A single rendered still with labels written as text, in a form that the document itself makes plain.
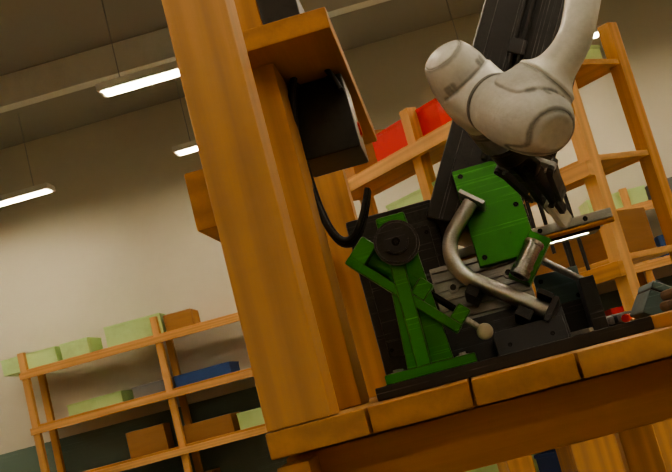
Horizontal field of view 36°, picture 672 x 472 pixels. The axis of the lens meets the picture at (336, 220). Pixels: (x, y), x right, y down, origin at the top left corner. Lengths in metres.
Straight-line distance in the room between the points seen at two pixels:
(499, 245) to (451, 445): 0.64
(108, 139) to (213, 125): 10.50
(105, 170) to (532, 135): 10.47
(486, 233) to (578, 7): 0.53
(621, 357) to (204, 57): 0.69
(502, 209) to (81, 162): 10.16
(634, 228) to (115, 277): 7.65
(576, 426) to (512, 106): 0.47
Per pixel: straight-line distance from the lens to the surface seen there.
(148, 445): 10.95
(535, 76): 1.57
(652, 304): 1.86
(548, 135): 1.54
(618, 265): 4.61
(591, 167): 4.67
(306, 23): 1.76
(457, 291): 1.97
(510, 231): 1.99
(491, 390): 1.35
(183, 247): 11.46
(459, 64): 1.66
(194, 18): 1.48
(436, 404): 1.35
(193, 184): 1.52
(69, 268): 11.83
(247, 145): 1.41
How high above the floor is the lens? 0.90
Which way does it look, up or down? 10 degrees up
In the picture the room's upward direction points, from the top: 15 degrees counter-clockwise
